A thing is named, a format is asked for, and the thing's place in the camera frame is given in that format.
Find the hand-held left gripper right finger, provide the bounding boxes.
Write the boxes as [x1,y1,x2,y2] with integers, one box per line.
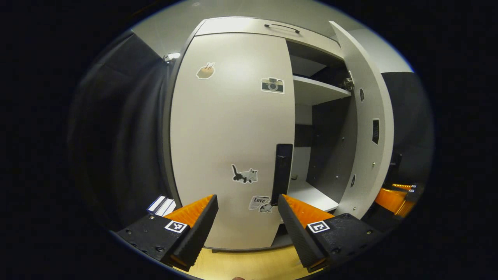
[277,194,384,273]

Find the black backdrop cloth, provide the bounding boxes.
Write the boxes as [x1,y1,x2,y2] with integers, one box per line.
[66,31,179,234]
[381,72,434,187]

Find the grey double-door shoe cabinet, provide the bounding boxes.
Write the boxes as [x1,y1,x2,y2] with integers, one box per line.
[163,16,395,253]

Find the grey cabinet bottom shelf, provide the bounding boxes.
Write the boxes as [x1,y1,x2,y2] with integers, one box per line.
[286,179,339,212]

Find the black drawer handle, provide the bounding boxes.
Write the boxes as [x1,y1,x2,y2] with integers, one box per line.
[264,23,301,34]

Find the grey cabinet door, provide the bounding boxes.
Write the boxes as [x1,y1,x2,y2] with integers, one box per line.
[170,33,296,250]
[329,21,395,219]

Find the grey cabinet drawer front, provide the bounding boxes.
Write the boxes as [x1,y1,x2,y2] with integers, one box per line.
[195,17,345,61]

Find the grey cabinet shelf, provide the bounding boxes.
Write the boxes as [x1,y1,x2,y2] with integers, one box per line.
[293,75,352,106]
[286,179,339,212]

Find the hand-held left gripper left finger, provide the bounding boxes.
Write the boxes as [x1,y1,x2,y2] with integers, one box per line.
[111,194,219,272]

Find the black door handle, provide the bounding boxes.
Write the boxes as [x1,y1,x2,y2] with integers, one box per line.
[270,143,294,207]

